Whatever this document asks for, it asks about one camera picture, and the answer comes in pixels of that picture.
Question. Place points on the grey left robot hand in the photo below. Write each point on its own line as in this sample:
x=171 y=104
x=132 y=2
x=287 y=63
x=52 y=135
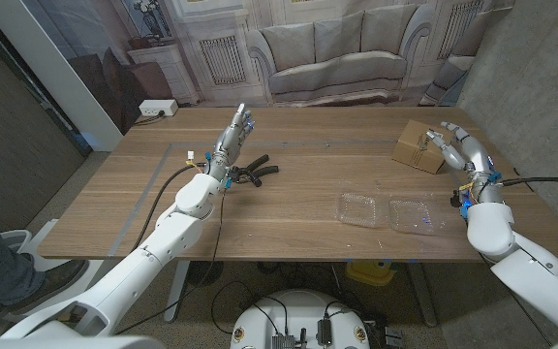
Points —
x=230 y=145

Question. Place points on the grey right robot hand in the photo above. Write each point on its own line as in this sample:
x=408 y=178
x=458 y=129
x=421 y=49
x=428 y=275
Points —
x=477 y=160

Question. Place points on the brown cardboard box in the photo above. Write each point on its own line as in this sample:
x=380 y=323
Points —
x=414 y=148

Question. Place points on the clear plastic clamshell container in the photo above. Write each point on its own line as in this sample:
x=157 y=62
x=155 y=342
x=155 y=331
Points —
x=359 y=209

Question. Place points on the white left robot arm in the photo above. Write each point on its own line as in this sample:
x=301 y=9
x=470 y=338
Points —
x=172 y=237

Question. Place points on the white robot shoulder cover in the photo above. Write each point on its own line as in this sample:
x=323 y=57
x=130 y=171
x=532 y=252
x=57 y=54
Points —
x=66 y=343

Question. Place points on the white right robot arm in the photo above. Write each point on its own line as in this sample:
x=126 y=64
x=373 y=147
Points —
x=536 y=286

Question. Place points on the black grip trainer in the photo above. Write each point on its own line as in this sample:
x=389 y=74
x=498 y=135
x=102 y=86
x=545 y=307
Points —
x=262 y=170

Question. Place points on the white power strip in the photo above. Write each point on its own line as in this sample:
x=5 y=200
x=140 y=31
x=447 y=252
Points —
x=158 y=107

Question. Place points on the black round floor disc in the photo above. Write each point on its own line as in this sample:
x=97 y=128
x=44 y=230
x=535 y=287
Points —
x=205 y=272

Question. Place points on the printed living room backdrop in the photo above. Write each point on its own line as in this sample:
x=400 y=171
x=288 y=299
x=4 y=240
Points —
x=337 y=48

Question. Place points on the white table leg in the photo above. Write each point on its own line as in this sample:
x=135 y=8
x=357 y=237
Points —
x=423 y=295
x=176 y=291

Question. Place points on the yellow object under table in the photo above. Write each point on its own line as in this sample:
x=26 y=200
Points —
x=371 y=272

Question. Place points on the white robot torso base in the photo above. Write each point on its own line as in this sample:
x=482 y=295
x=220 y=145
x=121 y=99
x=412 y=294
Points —
x=298 y=310

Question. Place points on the black adapter on torso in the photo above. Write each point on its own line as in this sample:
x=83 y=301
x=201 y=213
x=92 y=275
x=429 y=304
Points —
x=324 y=332

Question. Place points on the white floor platform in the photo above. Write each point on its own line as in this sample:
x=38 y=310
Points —
x=41 y=252

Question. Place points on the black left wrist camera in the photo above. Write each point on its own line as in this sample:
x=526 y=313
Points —
x=234 y=174

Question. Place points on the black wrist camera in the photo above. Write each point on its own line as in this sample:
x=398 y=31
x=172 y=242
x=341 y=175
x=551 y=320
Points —
x=455 y=199
x=234 y=174

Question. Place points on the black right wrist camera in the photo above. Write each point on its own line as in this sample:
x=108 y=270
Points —
x=455 y=199

